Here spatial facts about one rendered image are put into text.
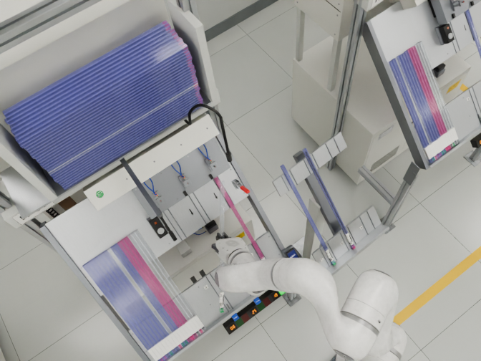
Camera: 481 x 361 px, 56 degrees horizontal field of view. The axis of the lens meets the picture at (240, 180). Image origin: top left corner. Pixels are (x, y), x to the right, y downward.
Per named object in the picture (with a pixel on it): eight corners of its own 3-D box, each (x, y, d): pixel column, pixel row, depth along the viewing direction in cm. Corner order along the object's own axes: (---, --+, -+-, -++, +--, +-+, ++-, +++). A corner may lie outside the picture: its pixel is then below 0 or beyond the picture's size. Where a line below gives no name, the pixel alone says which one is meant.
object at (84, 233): (244, 193, 180) (249, 195, 175) (99, 291, 166) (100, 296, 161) (204, 121, 168) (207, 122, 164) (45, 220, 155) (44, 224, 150)
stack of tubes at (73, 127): (205, 104, 147) (189, 44, 123) (64, 190, 136) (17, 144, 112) (184, 81, 152) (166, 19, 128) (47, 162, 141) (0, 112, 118)
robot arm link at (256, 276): (250, 301, 115) (214, 294, 143) (305, 288, 121) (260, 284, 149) (245, 266, 116) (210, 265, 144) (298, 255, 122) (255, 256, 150)
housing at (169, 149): (208, 130, 171) (220, 133, 158) (94, 201, 161) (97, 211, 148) (197, 112, 168) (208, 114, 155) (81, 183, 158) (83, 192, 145)
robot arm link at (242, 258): (227, 277, 149) (253, 271, 153) (243, 300, 138) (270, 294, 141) (228, 255, 146) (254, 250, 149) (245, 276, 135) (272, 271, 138)
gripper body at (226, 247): (254, 248, 152) (241, 233, 162) (226, 252, 148) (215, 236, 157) (252, 268, 155) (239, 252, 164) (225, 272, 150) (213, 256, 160)
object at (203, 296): (286, 264, 190) (290, 267, 187) (153, 362, 177) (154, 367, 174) (266, 229, 183) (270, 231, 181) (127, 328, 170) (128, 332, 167)
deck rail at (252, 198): (288, 261, 193) (295, 266, 188) (285, 264, 193) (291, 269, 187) (208, 118, 169) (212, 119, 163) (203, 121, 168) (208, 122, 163)
